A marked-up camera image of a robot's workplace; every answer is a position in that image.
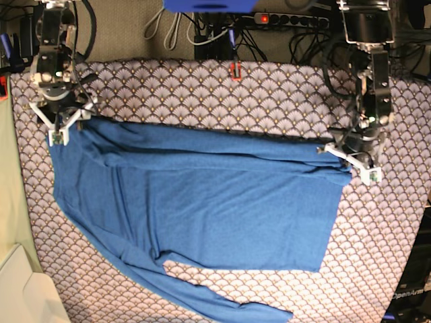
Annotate grey looped cable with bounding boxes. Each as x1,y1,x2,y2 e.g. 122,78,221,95
143,13,185,51

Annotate red and grey table clamp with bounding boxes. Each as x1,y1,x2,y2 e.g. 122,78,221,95
230,61,242,81

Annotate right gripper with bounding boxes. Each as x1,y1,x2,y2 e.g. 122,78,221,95
40,90,81,118

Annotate blue-handled clamp at left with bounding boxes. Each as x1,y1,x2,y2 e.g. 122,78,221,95
1,33,25,74

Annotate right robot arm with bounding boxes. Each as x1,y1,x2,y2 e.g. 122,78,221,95
30,1,97,122

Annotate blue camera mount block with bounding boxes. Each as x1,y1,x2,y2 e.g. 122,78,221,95
163,0,257,13

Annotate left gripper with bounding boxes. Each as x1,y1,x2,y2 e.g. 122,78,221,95
343,129,379,162

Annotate white plastic bin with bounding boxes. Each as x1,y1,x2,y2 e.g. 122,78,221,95
1,244,70,322

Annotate patterned fan-print tablecloth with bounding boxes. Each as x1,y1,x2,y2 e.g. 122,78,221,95
10,60,430,322

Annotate blue long-sleeve T-shirt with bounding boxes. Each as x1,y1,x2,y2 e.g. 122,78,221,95
49,118,352,322

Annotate black OpenArm box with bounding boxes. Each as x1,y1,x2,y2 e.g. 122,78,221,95
382,206,430,322

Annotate black power strip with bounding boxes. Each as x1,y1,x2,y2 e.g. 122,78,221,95
253,13,330,30

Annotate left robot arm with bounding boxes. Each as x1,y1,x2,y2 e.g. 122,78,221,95
323,1,394,166

